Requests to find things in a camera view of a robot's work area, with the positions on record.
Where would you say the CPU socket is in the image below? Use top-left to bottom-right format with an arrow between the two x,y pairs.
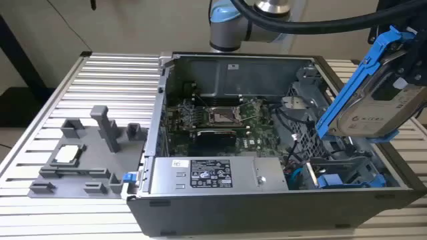
205,106 -> 247,126

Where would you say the blue flat wire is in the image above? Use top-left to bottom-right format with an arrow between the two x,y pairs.
289,166 -> 305,187

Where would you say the green Dell motherboard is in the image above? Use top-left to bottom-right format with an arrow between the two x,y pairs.
166,98 -> 291,158

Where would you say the black furniture frame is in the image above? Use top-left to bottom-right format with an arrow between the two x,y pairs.
0,13 -> 56,128

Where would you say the metal disk bay cage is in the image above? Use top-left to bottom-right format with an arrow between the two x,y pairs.
270,82 -> 402,191

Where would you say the grey parts rack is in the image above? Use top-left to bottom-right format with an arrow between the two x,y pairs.
28,104 -> 150,200

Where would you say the silver power supply unit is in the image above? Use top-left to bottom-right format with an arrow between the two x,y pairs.
149,156 -> 290,195

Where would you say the black graphics card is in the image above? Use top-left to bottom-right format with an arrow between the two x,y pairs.
193,128 -> 241,157

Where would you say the hard disk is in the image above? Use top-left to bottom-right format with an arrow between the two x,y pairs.
315,24 -> 427,145

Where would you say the silver CPU chip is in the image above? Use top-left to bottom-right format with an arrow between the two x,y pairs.
55,145 -> 82,163

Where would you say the black open PC case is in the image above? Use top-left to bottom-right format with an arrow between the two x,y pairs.
126,51 -> 427,237

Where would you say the silver metal bracket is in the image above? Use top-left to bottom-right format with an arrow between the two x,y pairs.
281,96 -> 318,111

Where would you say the thick black cable hose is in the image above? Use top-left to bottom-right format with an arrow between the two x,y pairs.
231,0 -> 427,36

